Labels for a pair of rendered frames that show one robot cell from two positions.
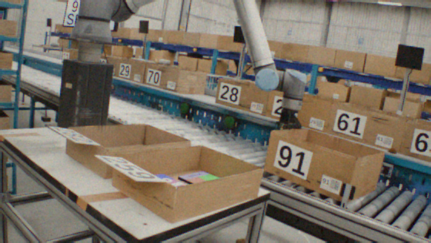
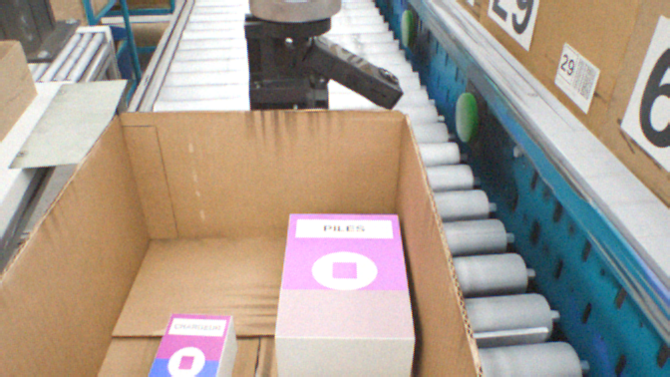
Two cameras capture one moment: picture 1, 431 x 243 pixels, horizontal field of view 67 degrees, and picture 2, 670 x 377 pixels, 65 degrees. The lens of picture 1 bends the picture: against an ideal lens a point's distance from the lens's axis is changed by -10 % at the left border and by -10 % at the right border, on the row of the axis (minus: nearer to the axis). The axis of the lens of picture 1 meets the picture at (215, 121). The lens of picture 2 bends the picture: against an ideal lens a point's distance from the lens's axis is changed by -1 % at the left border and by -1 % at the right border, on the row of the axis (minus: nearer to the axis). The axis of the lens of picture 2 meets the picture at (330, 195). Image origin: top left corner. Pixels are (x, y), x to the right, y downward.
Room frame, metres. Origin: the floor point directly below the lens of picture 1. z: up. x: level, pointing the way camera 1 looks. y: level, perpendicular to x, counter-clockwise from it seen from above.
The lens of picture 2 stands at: (1.24, -0.71, 1.16)
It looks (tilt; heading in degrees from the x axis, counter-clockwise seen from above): 35 degrees down; 44
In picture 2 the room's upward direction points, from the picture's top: straight up
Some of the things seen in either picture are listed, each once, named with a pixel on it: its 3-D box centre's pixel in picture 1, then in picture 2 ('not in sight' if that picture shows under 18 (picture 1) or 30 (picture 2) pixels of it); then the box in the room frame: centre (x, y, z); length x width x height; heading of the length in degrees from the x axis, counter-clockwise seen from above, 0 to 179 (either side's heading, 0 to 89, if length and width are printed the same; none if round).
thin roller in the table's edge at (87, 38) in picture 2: not in sight; (74, 58); (1.64, 0.44, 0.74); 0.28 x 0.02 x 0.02; 52
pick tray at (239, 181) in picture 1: (189, 177); not in sight; (1.06, 0.05, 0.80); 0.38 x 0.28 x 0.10; 140
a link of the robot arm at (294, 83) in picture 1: (294, 84); not in sight; (1.60, -0.32, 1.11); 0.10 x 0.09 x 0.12; 81
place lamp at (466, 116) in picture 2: not in sight; (465, 118); (1.86, -0.38, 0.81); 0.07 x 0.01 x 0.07; 50
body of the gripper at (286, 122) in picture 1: (287, 122); (290, 72); (1.59, -0.32, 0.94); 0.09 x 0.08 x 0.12; 140
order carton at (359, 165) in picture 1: (325, 161); (246, 318); (1.40, -0.47, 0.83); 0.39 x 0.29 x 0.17; 45
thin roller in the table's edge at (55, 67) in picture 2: not in sight; (61, 59); (1.62, 0.46, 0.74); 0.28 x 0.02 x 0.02; 52
